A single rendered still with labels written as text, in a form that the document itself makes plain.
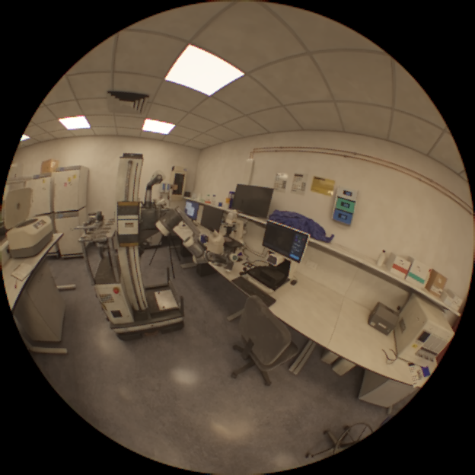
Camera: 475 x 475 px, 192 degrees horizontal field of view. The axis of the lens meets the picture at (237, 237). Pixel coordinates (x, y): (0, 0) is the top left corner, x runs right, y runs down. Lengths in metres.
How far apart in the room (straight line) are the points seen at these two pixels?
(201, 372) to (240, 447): 0.87
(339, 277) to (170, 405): 2.10
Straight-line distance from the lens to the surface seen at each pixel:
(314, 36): 1.29
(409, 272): 1.74
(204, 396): 1.53
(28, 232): 1.93
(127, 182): 1.12
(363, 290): 1.83
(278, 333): 0.77
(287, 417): 1.68
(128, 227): 1.13
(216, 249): 1.60
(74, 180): 3.41
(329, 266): 1.75
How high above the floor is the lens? 1.52
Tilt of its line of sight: 17 degrees down
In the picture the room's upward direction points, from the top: 11 degrees clockwise
